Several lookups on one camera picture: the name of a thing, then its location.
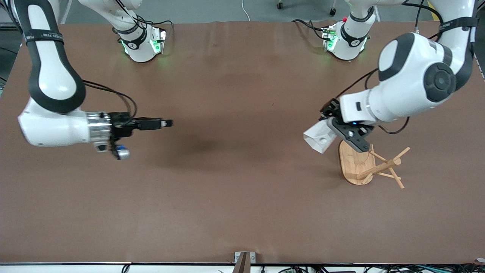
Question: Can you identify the wooden cup rack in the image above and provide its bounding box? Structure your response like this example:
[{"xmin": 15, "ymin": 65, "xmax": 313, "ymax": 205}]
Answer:
[{"xmin": 338, "ymin": 140, "xmax": 411, "ymax": 189}]

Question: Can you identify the white faceted cup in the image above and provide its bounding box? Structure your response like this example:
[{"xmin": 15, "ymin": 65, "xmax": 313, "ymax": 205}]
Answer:
[{"xmin": 303, "ymin": 119, "xmax": 338, "ymax": 154}]

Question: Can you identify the black left base cable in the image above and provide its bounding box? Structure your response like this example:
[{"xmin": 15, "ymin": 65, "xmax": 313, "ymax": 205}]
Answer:
[{"xmin": 292, "ymin": 19, "xmax": 330, "ymax": 41}]

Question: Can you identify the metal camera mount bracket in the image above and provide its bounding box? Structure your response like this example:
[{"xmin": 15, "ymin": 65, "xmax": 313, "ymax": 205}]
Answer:
[{"xmin": 232, "ymin": 252, "xmax": 257, "ymax": 273}]

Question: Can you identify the black right base cable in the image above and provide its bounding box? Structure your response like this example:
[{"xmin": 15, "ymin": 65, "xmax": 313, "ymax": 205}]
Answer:
[{"xmin": 133, "ymin": 14, "xmax": 174, "ymax": 40}]

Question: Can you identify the brown table cover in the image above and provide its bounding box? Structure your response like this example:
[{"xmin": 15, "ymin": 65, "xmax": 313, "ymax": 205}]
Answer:
[{"xmin": 0, "ymin": 21, "xmax": 485, "ymax": 265}]

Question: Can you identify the black base cable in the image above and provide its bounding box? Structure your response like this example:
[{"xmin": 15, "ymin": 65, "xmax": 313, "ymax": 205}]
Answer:
[
  {"xmin": 292, "ymin": 19, "xmax": 330, "ymax": 41},
  {"xmin": 133, "ymin": 14, "xmax": 174, "ymax": 40}
]

